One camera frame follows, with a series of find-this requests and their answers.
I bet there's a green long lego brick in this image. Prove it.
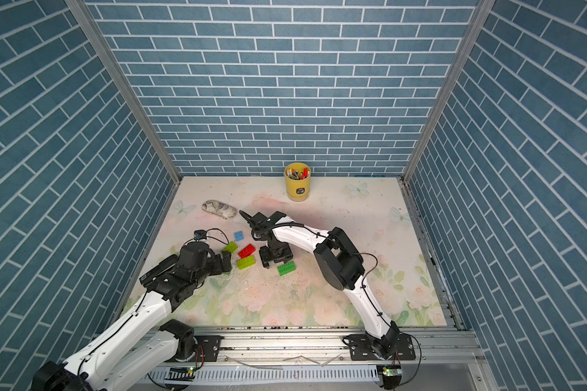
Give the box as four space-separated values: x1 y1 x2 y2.
277 262 297 276

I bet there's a red long lego brick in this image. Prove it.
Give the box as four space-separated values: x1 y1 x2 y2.
238 244 256 259

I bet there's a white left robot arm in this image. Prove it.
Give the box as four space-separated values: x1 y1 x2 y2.
31 241 232 390

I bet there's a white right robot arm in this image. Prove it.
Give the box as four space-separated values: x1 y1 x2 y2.
240 211 399 348

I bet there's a lime long lego brick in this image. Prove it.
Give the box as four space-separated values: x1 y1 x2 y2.
223 242 238 253

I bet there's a yellow pen holder cup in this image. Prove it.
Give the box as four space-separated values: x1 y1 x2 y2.
284 162 311 202

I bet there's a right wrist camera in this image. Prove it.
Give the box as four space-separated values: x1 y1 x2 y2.
247 211 286 236

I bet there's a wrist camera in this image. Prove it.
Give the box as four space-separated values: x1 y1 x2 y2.
247 211 286 236
193 230 208 241

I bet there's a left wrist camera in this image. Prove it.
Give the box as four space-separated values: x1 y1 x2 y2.
193 230 208 241

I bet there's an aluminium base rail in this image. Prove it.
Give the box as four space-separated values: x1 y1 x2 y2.
92 326 485 368

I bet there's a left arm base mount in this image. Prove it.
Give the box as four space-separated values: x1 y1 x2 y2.
159 319 223 364

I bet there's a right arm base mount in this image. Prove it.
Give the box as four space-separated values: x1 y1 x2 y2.
342 333 417 361

